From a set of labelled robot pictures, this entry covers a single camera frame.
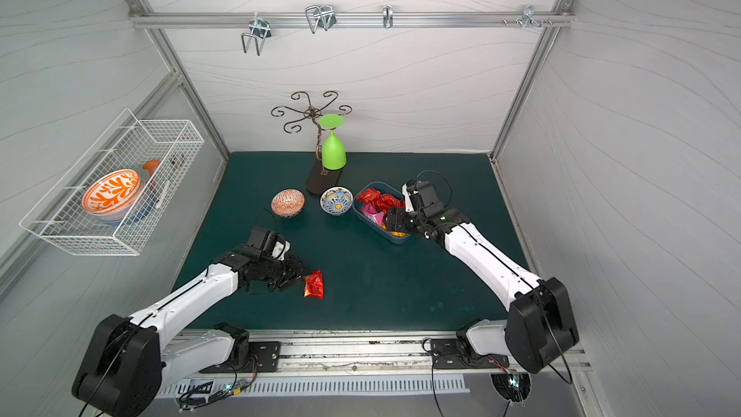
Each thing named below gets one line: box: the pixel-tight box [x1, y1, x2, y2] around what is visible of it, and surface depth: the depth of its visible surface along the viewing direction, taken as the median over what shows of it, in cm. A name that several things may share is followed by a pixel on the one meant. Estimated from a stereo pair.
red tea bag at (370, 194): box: [356, 188, 382, 204], surface depth 103 cm
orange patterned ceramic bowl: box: [270, 188, 306, 220], surface depth 106 cm
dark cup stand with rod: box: [270, 90, 353, 196], surface depth 95 cm
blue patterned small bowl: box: [319, 186, 355, 217], surface depth 106 cm
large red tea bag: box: [373, 193, 407, 214], surface depth 101 cm
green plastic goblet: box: [318, 112, 348, 171], surface depth 91 cm
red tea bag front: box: [303, 268, 325, 301], surface depth 85 cm
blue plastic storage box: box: [352, 181, 412, 246], surface depth 100 cm
